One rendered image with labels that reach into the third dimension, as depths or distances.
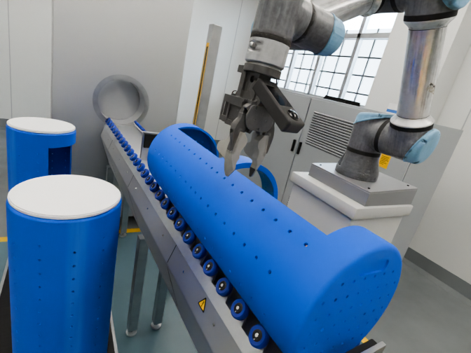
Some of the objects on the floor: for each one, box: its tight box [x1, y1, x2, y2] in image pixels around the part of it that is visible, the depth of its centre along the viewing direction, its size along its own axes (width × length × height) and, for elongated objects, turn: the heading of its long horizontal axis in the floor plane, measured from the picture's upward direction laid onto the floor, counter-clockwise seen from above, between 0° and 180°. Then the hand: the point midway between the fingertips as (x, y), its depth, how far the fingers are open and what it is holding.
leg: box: [125, 234, 149, 337], centre depth 151 cm, size 6×6×63 cm
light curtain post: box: [193, 24, 223, 141], centre depth 190 cm, size 6×6×170 cm
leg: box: [119, 195, 130, 237], centre depth 235 cm, size 6×6×63 cm
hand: (242, 171), depth 57 cm, fingers open, 5 cm apart
